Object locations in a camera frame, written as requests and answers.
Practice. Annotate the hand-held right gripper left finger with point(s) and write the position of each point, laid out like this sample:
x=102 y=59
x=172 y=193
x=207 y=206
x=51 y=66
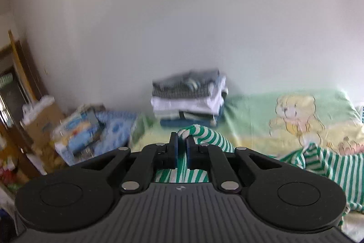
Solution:
x=174 y=152

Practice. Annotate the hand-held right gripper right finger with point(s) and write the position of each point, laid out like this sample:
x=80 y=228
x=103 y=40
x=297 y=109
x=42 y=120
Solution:
x=190 y=154

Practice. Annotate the green white striped shirt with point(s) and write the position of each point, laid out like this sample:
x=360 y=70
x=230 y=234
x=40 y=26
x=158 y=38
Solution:
x=335 y=171

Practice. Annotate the stack of folded clothes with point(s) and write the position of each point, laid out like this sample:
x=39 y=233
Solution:
x=184 y=105

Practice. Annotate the blue folded garment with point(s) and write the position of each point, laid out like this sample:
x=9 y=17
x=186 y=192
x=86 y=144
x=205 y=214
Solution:
x=173 y=123

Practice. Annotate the white dark-trimmed folded garment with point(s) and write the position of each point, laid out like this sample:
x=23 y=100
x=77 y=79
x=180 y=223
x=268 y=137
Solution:
x=187 y=115

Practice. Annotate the blue patterned side table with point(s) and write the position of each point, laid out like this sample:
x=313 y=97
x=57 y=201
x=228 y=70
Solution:
x=116 y=132

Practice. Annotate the grey patterned folded garment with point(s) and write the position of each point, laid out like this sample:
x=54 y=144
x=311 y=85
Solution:
x=182 y=86

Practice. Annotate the bear print blanket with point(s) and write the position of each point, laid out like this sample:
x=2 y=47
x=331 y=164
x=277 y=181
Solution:
x=253 y=123

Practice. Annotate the cardboard box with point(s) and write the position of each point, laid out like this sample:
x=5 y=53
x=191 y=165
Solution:
x=42 y=123

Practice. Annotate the wooden shelf unit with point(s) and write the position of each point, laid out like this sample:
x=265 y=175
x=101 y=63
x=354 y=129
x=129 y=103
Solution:
x=25 y=80

